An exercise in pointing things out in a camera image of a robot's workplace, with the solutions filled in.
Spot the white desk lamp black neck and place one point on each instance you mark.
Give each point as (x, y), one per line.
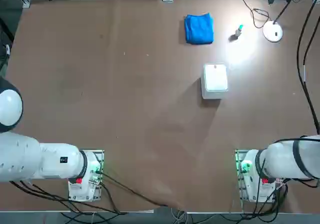
(271, 32)

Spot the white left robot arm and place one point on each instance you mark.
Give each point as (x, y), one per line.
(50, 164)

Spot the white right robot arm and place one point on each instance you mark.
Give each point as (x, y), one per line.
(282, 159)

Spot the folded blue cloth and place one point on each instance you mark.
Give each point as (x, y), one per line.
(199, 28)

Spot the white lidded plastic box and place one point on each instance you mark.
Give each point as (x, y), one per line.
(215, 81)

